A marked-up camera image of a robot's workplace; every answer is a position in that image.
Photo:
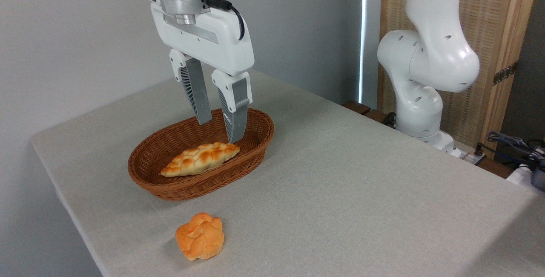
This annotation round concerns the dark metal screen hinge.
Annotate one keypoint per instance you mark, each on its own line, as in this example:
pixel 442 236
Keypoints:
pixel 505 73

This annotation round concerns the dark grey partition panel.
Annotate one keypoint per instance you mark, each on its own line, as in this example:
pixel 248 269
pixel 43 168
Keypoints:
pixel 528 76

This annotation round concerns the grey tablecloth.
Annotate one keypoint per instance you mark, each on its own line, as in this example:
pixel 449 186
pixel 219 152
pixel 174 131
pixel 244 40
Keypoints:
pixel 340 183

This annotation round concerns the white power strip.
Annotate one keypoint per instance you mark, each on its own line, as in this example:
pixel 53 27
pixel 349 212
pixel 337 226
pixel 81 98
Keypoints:
pixel 468 155

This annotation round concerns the dark wooden bench slat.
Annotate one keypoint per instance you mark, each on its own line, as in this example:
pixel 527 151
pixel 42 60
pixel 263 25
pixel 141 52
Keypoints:
pixel 377 117
pixel 357 107

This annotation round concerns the brown wicker oval basket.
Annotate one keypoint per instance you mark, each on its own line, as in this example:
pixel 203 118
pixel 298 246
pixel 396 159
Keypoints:
pixel 170 185

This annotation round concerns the round orange bread roll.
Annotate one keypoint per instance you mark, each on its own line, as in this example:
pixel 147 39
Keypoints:
pixel 200 236

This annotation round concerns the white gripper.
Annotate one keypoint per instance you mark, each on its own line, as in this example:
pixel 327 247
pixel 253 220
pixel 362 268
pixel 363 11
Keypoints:
pixel 221 47

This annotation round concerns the braided golden bread loaf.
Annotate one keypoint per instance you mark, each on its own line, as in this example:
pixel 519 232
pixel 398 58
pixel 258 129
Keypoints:
pixel 200 160

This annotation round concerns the wooden woven folding screen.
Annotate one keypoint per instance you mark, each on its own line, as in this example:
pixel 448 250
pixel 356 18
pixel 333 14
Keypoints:
pixel 498 21

